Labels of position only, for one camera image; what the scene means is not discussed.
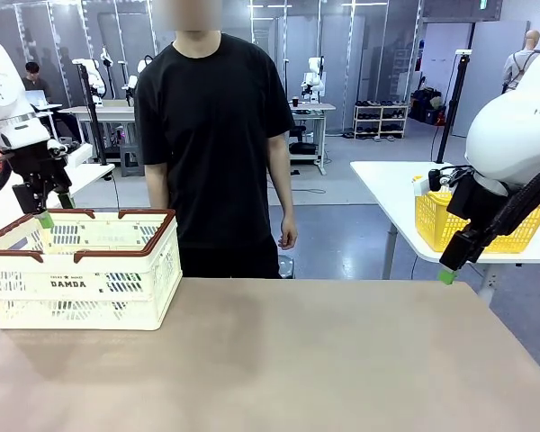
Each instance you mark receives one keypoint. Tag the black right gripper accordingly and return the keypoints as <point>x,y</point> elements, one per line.
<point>463,198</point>

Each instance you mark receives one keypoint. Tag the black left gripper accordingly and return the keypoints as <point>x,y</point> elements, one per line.
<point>40,168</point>

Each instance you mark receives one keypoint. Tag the person's right forearm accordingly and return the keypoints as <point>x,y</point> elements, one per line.
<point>157,193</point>

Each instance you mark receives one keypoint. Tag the person's left forearm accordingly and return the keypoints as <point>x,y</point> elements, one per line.
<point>282,198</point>

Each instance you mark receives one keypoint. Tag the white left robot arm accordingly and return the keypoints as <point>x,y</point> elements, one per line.
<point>0,90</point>

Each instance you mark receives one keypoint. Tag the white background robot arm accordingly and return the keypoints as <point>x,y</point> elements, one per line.
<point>94,78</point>
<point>130,85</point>
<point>314,72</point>

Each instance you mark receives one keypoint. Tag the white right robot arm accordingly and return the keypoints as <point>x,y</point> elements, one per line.
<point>513,135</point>

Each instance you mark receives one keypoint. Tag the yellow plastic basket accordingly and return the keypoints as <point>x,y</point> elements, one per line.
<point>436,225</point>

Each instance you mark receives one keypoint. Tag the cream basket with brown rim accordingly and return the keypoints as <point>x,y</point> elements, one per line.
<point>117,310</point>

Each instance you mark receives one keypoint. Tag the person's left hand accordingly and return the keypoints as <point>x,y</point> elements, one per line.
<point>288,231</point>

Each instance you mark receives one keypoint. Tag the black tripod stand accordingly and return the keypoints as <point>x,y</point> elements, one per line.
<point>96,130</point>

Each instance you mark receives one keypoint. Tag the grey step stool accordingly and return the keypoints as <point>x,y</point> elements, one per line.
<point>128,159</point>

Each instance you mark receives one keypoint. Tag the white laptop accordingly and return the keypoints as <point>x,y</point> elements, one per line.
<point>38,96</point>

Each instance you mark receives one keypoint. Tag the white background desk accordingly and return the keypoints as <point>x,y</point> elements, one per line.
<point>315,107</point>
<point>112,112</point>

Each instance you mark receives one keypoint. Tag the seated person in dark clothes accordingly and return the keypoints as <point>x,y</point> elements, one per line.
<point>36,83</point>

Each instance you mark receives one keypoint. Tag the black backpack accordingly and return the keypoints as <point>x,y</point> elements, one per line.
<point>425,105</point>

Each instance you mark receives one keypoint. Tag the white shoe rack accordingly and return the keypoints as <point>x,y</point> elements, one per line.
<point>382,121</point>

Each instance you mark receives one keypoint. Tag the person in black t-shirt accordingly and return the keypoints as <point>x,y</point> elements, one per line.
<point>211,135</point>

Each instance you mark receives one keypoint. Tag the mannequin with grey apron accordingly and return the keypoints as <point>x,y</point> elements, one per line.
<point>513,67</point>

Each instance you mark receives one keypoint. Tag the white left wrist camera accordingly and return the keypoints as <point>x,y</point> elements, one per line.
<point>78,155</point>

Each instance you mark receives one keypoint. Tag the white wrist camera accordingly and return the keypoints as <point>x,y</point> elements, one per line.
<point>420,186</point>
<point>78,155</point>

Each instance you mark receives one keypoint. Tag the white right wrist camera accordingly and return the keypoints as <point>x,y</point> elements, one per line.
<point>420,186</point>

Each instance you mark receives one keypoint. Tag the black stand with white camera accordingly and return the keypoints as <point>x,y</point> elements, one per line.
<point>452,108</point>

